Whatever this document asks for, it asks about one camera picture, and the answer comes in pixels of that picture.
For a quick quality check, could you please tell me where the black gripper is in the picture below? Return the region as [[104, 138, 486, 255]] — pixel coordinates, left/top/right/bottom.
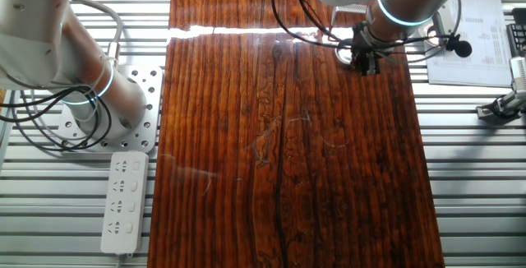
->
[[351, 23, 382, 76]]

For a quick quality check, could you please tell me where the black round knob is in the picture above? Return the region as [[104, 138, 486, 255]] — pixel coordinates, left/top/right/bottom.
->
[[445, 33, 473, 58]]

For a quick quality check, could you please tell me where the printed paper sheet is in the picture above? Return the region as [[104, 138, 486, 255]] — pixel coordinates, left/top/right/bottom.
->
[[425, 0, 513, 88]]

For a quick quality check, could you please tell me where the wood grain table board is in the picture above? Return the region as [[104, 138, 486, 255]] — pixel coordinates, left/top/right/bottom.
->
[[146, 0, 445, 268]]

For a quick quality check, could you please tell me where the black keyboard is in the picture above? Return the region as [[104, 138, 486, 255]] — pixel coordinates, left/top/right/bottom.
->
[[505, 7, 526, 58]]

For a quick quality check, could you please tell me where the white power strip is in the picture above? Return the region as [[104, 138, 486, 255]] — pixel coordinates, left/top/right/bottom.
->
[[100, 150, 150, 256]]

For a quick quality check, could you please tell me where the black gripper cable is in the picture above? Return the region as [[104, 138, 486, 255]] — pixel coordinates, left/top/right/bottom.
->
[[270, 0, 354, 51]]

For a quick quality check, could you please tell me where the silver camera on bracket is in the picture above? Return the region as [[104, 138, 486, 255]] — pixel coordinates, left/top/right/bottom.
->
[[476, 56, 526, 120]]

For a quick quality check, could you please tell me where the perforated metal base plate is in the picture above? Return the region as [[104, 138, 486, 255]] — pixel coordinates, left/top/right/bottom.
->
[[57, 64, 164, 154]]

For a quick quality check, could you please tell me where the thick grey robot cable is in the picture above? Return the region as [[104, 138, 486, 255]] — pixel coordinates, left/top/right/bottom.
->
[[69, 0, 125, 68]]

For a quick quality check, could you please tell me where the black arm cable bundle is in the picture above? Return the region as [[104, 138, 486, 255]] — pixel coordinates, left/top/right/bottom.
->
[[0, 86, 113, 152]]

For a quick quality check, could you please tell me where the aluminium frame post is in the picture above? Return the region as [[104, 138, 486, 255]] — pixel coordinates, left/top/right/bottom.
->
[[0, 111, 13, 170]]

